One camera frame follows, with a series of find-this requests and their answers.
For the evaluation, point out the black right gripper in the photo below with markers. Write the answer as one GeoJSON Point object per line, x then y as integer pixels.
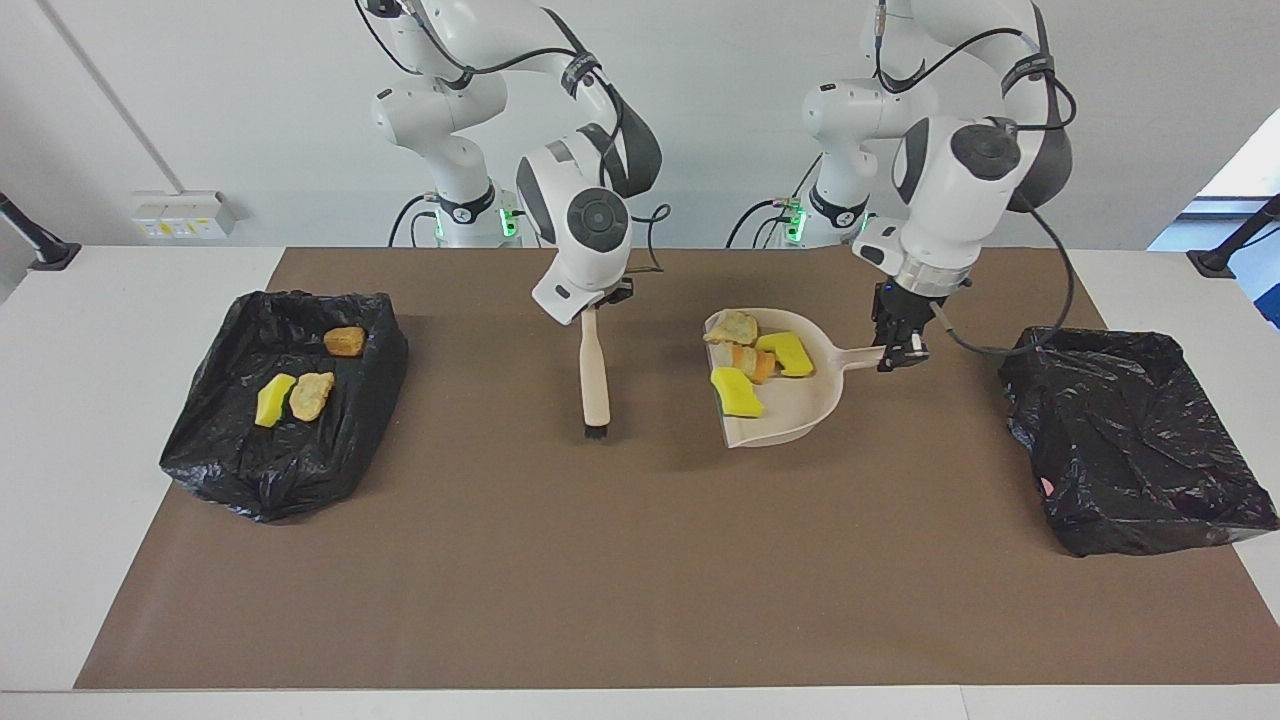
{"type": "Point", "coordinates": [618, 292]}

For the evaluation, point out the black clamp stand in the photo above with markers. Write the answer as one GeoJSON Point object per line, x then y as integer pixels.
{"type": "Point", "coordinates": [50, 255]}
{"type": "Point", "coordinates": [1215, 262]}

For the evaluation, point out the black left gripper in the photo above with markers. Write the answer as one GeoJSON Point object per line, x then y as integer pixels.
{"type": "Point", "coordinates": [905, 312]}

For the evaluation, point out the beige plastic dustpan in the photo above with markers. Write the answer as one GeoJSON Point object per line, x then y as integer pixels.
{"type": "Point", "coordinates": [790, 412]}

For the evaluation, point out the black bag-lined bin pink spot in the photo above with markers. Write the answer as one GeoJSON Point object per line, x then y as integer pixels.
{"type": "Point", "coordinates": [1130, 450]}

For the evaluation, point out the brown table mat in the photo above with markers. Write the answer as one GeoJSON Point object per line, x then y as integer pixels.
{"type": "Point", "coordinates": [640, 620]}

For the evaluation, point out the yellow notched sponge chunk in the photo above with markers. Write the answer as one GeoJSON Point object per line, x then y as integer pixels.
{"type": "Point", "coordinates": [787, 354]}

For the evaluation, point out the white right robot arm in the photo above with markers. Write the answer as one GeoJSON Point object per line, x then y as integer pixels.
{"type": "Point", "coordinates": [450, 100]}

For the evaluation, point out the beige hand brush black bristles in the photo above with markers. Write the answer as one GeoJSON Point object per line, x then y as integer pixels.
{"type": "Point", "coordinates": [596, 370]}

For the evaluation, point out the white wall socket box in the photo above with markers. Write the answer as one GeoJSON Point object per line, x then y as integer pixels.
{"type": "Point", "coordinates": [185, 215]}

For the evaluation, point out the pale green-edged food piece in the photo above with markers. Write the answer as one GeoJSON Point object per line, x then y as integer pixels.
{"type": "Point", "coordinates": [733, 328]}

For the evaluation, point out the pale tan food piece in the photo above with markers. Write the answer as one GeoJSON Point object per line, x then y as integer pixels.
{"type": "Point", "coordinates": [311, 396]}

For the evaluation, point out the brown bread nugget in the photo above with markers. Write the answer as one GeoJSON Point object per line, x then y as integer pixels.
{"type": "Point", "coordinates": [345, 342]}

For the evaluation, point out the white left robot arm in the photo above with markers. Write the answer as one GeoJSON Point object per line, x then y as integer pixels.
{"type": "Point", "coordinates": [940, 210]}

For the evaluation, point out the black bag-lined trash bin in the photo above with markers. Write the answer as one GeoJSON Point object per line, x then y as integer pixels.
{"type": "Point", "coordinates": [250, 480]}

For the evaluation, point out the small yellow sponge wedge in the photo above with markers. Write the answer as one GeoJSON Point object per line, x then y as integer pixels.
{"type": "Point", "coordinates": [273, 400]}

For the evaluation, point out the orange striped croissant piece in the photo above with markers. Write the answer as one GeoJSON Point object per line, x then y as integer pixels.
{"type": "Point", "coordinates": [757, 366]}

